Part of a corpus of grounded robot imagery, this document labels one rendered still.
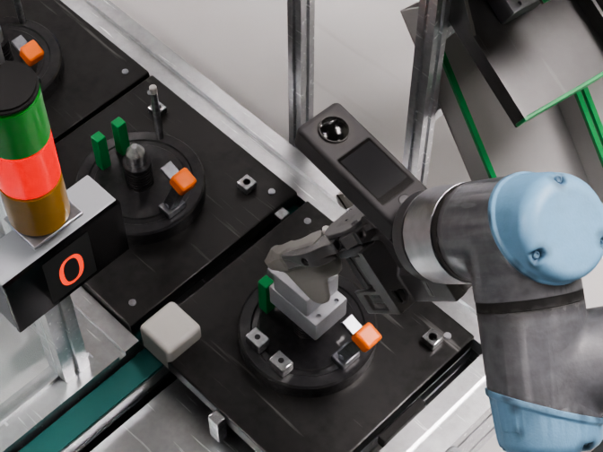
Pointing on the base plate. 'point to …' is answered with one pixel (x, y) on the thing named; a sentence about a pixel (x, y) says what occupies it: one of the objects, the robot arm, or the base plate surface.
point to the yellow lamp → (39, 212)
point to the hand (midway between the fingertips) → (304, 224)
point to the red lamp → (30, 173)
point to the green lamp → (24, 131)
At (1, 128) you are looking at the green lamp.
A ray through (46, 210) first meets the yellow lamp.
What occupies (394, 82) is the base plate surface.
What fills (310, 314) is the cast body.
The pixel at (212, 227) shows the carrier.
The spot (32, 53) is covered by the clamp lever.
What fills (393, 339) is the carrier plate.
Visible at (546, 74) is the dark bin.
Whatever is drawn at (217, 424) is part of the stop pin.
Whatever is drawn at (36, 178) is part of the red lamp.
